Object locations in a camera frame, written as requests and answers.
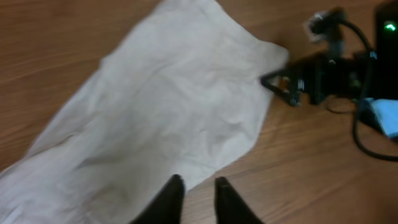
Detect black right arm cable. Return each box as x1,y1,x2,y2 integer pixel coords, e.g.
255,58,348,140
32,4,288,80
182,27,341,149
323,18,398,162

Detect beige cotton shorts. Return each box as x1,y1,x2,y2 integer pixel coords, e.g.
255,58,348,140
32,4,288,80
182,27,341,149
1,0,289,223

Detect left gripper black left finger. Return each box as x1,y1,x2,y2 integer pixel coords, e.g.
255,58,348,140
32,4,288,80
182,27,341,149
130,174,185,224

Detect light blue t-shirt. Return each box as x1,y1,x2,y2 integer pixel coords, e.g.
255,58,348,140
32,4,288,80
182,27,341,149
359,98,398,141

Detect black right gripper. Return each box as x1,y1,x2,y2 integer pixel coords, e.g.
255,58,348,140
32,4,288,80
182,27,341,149
259,53,372,106

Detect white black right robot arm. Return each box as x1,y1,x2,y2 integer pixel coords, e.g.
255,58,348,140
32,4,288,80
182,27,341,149
260,1,397,106

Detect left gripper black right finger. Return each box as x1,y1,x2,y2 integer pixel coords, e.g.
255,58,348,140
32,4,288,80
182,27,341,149
215,177,264,224

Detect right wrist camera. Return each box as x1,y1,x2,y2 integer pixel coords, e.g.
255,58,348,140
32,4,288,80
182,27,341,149
303,7,345,42

